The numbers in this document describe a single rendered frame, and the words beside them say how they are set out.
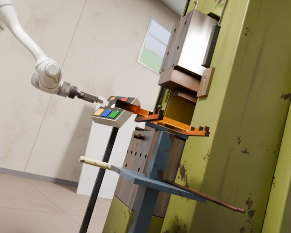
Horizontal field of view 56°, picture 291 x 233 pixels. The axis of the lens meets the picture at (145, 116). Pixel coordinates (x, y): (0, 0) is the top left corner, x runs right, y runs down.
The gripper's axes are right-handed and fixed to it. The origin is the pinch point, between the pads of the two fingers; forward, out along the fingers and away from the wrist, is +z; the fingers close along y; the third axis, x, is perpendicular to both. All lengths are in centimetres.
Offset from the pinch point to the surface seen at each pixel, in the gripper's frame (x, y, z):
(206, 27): 69, 13, 47
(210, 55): 45, 27, 47
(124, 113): 4.3, -39.5, 26.1
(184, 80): 31, 8, 45
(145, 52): 166, -316, 103
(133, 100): 17, -42, 30
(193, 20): 69, 13, 37
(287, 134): 10, 51, 93
